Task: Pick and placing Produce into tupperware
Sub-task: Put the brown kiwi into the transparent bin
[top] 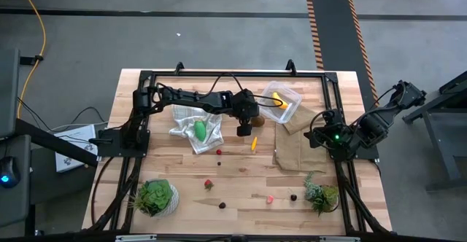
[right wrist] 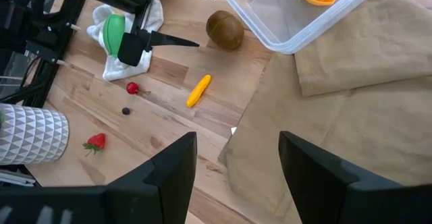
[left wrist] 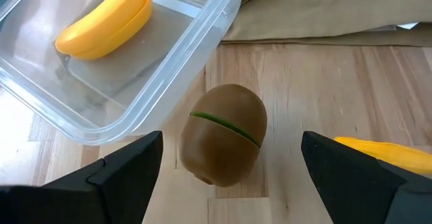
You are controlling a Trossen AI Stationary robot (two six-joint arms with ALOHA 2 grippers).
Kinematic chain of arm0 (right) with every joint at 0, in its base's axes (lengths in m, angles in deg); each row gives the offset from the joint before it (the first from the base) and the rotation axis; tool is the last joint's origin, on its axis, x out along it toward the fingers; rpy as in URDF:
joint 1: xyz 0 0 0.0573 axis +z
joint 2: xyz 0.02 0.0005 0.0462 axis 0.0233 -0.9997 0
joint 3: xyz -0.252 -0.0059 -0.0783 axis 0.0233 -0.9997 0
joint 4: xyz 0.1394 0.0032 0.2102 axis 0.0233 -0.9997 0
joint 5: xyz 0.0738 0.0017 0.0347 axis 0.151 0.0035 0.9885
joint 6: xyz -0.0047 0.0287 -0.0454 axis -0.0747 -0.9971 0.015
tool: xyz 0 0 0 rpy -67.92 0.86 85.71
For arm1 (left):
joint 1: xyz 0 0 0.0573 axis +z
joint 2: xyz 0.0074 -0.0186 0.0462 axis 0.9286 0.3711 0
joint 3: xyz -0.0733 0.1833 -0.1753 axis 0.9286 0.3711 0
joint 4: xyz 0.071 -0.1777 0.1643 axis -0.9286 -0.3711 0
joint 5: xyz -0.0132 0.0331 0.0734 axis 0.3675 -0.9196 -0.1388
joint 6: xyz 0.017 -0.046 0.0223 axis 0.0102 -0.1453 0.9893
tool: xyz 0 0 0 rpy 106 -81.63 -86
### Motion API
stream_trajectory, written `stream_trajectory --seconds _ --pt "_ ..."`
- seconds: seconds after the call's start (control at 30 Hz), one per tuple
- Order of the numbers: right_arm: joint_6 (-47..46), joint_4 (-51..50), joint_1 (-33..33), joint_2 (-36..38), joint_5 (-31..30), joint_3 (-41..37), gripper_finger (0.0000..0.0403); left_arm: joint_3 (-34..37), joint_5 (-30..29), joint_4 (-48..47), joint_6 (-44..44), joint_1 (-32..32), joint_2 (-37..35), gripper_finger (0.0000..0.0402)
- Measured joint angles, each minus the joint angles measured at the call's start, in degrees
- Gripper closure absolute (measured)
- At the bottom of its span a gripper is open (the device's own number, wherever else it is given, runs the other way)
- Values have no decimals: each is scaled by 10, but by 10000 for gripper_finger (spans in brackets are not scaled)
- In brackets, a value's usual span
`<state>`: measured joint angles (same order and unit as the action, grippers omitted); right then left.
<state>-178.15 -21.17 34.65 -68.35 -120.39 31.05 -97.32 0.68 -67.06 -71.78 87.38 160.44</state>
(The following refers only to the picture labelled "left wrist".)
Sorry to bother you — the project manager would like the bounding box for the tan folded cloth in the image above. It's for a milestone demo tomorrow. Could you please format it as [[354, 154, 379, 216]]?
[[221, 0, 432, 48]]

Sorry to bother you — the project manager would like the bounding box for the brown toy kiwi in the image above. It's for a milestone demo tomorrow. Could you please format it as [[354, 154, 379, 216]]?
[[179, 83, 269, 188]]

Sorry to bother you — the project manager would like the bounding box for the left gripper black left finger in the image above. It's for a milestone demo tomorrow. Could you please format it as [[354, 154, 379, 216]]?
[[0, 130, 164, 224]]

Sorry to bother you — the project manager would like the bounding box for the yellow toy banana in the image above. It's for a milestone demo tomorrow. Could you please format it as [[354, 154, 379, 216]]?
[[54, 0, 154, 61]]

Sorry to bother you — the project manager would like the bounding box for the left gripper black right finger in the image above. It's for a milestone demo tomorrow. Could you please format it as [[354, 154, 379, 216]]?
[[300, 130, 432, 224]]

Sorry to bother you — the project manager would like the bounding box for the small yellow toy piece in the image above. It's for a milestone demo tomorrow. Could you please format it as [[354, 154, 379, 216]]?
[[333, 136, 432, 176]]

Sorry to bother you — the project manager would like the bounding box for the clear plastic tupperware container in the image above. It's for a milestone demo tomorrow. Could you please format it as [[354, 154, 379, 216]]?
[[0, 0, 245, 146]]

